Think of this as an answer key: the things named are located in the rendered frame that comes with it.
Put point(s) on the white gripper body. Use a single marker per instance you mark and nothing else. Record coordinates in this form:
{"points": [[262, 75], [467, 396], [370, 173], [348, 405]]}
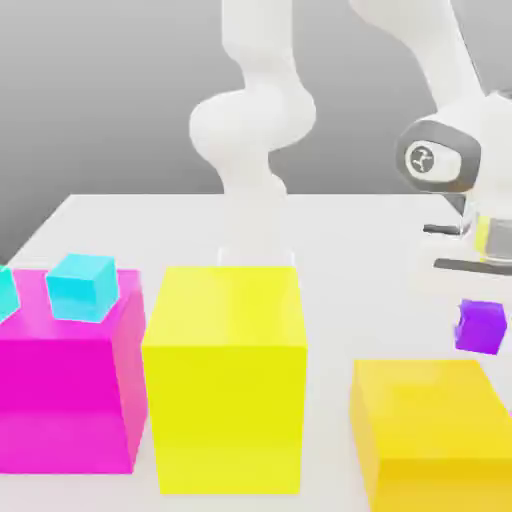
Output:
{"points": [[480, 280]]}

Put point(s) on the small purple cube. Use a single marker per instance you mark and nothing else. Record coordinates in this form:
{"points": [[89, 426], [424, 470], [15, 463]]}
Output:
{"points": [[482, 330]]}

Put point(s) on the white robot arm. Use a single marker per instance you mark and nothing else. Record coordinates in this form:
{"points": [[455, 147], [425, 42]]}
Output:
{"points": [[256, 116]]}

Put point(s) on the small cyan cube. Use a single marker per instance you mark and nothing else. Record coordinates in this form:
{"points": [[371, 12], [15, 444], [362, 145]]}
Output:
{"points": [[82, 288]]}

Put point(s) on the small turquoise cube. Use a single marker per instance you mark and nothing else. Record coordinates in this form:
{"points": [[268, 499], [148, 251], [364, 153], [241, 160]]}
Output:
{"points": [[7, 294]]}

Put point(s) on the large orange box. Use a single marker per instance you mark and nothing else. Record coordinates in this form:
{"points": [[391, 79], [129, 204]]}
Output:
{"points": [[436, 436]]}

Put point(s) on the large yellow box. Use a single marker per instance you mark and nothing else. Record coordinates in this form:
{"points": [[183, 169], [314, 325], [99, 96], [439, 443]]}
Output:
{"points": [[226, 380]]}

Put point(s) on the large magenta box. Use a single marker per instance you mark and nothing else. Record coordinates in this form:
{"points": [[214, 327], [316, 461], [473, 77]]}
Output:
{"points": [[60, 384]]}

